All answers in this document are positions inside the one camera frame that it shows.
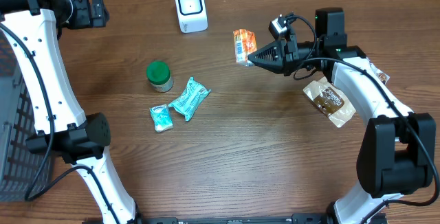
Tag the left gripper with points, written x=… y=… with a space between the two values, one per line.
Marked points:
x=88 y=19

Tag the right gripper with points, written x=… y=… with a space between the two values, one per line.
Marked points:
x=277 y=49

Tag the small orange snack packet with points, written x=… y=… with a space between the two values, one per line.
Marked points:
x=244 y=44

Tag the beige plastic pouch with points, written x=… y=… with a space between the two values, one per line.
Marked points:
x=330 y=102

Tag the green lid clear jar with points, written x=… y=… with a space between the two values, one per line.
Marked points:
x=159 y=76

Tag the teal snack packet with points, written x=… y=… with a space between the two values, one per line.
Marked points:
x=192 y=96

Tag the small teal tissue pack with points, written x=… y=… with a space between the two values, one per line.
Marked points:
x=161 y=118

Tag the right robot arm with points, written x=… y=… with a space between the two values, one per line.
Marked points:
x=397 y=154

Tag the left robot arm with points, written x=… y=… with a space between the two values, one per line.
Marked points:
x=33 y=29

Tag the white barcode scanner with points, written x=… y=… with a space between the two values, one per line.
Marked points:
x=192 y=15

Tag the grey plastic mesh basket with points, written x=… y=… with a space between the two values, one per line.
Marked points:
x=18 y=164

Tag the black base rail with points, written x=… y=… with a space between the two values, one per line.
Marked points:
x=227 y=220

